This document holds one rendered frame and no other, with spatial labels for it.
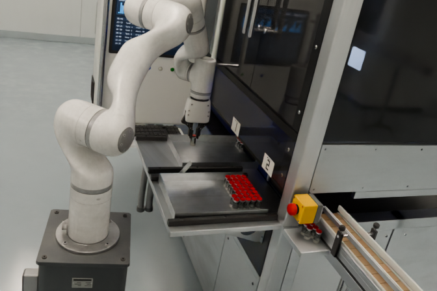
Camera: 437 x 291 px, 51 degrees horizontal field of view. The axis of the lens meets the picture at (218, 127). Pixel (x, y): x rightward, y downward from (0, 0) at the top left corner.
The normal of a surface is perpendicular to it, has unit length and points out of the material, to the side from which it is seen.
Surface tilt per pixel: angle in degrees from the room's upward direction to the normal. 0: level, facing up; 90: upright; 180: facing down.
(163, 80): 90
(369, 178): 90
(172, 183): 0
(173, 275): 0
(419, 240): 90
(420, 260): 90
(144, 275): 0
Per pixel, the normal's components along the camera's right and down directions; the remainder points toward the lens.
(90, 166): 0.32, -0.55
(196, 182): 0.17, -0.91
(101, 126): -0.20, -0.30
